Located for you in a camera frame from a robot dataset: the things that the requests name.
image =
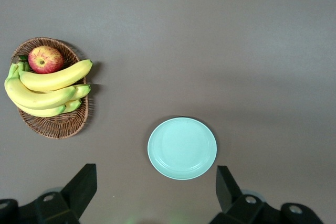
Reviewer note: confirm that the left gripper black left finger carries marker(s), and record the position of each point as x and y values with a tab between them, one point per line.
78	190

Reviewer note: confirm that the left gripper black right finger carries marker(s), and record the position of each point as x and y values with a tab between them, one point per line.
228	190

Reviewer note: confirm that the pale green round plate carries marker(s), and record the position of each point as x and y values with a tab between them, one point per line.
182	148

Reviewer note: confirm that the brown wicker basket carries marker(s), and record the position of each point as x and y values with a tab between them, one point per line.
57	127

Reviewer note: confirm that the yellow banana bunch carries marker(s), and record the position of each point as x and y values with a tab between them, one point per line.
42	95

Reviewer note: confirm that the red yellow apple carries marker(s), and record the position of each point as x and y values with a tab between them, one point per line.
46	60

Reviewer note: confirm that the brown table mat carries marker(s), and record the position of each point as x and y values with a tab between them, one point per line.
210	37

